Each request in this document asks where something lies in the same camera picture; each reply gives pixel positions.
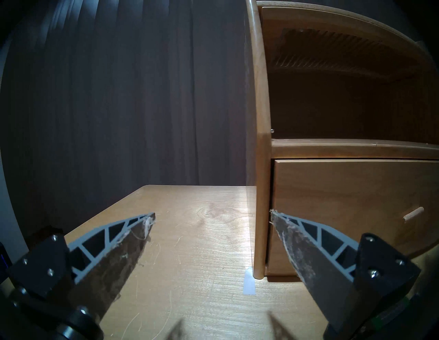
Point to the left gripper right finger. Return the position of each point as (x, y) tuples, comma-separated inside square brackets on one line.
[(319, 260)]

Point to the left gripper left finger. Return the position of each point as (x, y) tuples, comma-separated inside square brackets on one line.
[(103, 260)]

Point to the white tape strip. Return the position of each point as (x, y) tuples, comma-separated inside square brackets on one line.
[(249, 282)]

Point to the grey curtain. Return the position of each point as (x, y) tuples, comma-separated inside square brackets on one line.
[(120, 102)]

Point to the wooden cabinet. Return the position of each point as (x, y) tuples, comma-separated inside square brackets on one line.
[(262, 102)]

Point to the wooden flip door with peg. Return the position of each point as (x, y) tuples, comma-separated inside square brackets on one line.
[(343, 31)]

